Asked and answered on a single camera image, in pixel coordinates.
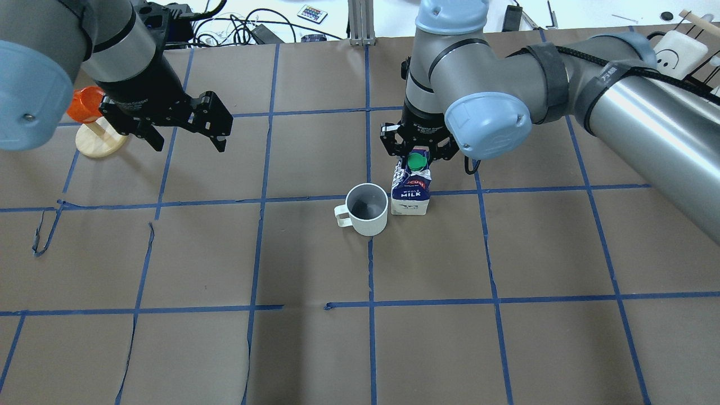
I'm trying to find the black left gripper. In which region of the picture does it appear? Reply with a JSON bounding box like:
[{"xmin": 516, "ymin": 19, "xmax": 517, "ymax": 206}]
[{"xmin": 100, "ymin": 93, "xmax": 233, "ymax": 153}]

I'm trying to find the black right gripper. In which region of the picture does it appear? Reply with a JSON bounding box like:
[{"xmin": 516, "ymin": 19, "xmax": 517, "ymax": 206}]
[{"xmin": 380, "ymin": 105, "xmax": 460, "ymax": 163}]

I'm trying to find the blue white milk carton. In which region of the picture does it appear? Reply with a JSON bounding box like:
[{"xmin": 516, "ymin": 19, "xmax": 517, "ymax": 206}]
[{"xmin": 390, "ymin": 146, "xmax": 432, "ymax": 215}]

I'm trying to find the white mug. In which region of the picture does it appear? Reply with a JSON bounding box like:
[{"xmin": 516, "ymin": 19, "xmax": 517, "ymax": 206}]
[{"xmin": 334, "ymin": 183, "xmax": 389, "ymax": 237}]

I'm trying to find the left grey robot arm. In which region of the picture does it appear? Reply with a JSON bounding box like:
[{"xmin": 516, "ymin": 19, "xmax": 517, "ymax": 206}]
[{"xmin": 1, "ymin": 1, "xmax": 232, "ymax": 153}]

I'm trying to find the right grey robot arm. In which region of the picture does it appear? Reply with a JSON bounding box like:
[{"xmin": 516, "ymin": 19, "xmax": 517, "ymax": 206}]
[{"xmin": 380, "ymin": 1, "xmax": 719, "ymax": 242}]

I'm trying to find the orange cup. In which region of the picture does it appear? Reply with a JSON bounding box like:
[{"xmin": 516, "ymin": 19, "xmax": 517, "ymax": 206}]
[{"xmin": 65, "ymin": 85, "xmax": 105, "ymax": 124}]

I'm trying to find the colourful remote control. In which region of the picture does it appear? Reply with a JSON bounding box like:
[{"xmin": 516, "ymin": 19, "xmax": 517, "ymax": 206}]
[{"xmin": 296, "ymin": 4, "xmax": 327, "ymax": 25}]

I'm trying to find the white smiley box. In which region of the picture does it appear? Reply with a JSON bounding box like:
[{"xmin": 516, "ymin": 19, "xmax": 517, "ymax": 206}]
[{"xmin": 654, "ymin": 30, "xmax": 709, "ymax": 79}]

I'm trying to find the black cables bundle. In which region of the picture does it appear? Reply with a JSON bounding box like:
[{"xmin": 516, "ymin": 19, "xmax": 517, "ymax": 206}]
[{"xmin": 188, "ymin": 0, "xmax": 344, "ymax": 47}]

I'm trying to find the aluminium frame post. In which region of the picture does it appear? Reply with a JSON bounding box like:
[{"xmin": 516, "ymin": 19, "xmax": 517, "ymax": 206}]
[{"xmin": 348, "ymin": 0, "xmax": 376, "ymax": 46}]

